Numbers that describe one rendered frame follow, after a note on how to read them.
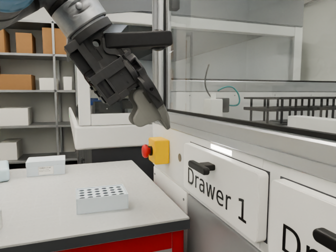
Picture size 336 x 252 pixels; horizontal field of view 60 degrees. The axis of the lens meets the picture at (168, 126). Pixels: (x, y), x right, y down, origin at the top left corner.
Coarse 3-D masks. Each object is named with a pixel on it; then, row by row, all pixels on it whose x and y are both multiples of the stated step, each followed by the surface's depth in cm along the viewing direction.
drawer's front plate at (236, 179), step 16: (192, 144) 67; (208, 160) 58; (224, 160) 52; (208, 176) 58; (224, 176) 52; (240, 176) 47; (256, 176) 43; (192, 192) 66; (224, 192) 52; (240, 192) 48; (256, 192) 44; (224, 208) 53; (240, 208) 48; (256, 208) 44; (240, 224) 48; (256, 224) 44; (256, 240) 44
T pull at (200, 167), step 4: (192, 160) 58; (188, 164) 58; (192, 164) 57; (196, 164) 55; (200, 164) 55; (204, 164) 55; (208, 164) 55; (212, 164) 55; (192, 168) 57; (196, 168) 55; (200, 168) 53; (204, 168) 52; (208, 168) 52; (212, 168) 55; (200, 172) 53; (204, 172) 52; (208, 172) 52
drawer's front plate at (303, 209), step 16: (272, 192) 40; (288, 192) 37; (304, 192) 35; (272, 208) 40; (288, 208) 37; (304, 208) 35; (320, 208) 33; (272, 224) 40; (288, 224) 37; (304, 224) 35; (320, 224) 33; (272, 240) 41; (288, 240) 38; (304, 240) 35
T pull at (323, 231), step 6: (318, 228) 29; (324, 228) 29; (312, 234) 29; (318, 234) 29; (324, 234) 28; (330, 234) 28; (318, 240) 29; (324, 240) 28; (330, 240) 27; (330, 246) 27
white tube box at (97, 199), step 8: (120, 184) 80; (80, 192) 74; (88, 192) 75; (96, 192) 74; (104, 192) 74; (112, 192) 75; (120, 192) 74; (80, 200) 69; (88, 200) 69; (96, 200) 70; (104, 200) 70; (112, 200) 71; (120, 200) 72; (80, 208) 69; (88, 208) 70; (96, 208) 70; (104, 208) 71; (112, 208) 71; (120, 208) 72
